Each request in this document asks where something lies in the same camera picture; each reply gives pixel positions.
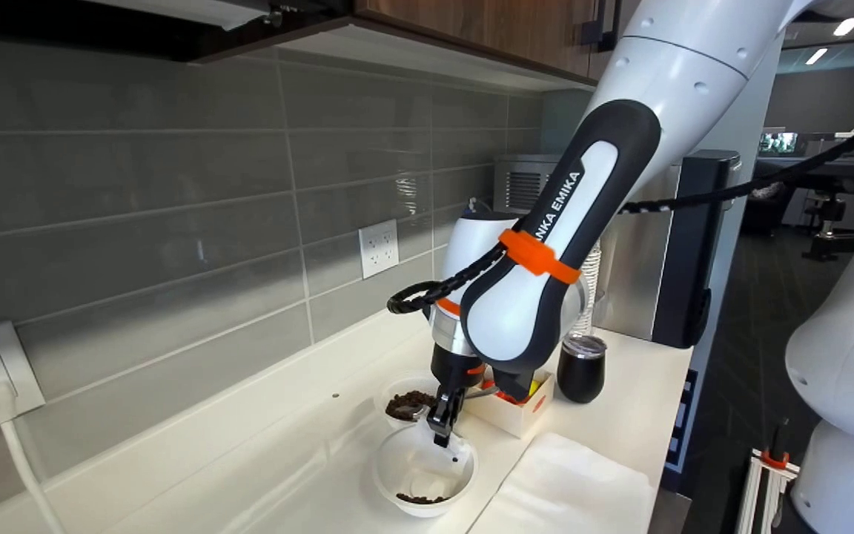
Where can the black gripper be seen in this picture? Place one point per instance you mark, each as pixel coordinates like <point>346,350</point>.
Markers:
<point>454,375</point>

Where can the thin white paper towel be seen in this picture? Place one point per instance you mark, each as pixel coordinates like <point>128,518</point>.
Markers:
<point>417,461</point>

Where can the white bowl with few crumbs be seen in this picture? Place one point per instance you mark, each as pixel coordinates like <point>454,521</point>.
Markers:
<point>386,492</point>

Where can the large embossed white paper towel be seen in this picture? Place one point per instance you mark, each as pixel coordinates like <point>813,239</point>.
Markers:
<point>565,489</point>

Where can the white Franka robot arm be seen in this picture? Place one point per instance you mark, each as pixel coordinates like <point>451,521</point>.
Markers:
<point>684,68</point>

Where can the white bowl full of bits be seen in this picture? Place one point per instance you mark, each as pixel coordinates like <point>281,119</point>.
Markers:
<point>404,383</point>

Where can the brown food bits pile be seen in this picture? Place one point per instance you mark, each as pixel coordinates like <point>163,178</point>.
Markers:
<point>407,405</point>

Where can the open cardboard box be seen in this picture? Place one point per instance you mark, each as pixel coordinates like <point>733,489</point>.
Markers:
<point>521,415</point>

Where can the brown food crumbs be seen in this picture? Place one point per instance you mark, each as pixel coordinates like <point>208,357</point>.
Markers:
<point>423,495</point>

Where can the black steel tumbler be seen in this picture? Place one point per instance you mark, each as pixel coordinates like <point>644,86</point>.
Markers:
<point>582,375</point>

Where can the stainless steel panel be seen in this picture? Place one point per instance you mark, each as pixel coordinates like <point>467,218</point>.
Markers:
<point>639,286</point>

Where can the black tall appliance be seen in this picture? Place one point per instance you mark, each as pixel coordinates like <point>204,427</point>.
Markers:
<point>696,276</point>

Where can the white stand with orange clamp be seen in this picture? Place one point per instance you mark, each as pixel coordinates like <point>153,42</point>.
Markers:
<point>770,461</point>

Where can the ceiling light panel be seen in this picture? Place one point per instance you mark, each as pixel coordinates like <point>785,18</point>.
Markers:
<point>846,25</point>

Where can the white four-socket wall outlet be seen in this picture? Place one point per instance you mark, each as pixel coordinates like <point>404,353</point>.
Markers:
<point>378,249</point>

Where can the wooden wall cabinet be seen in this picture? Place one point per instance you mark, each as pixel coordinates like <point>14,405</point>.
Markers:
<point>506,25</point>

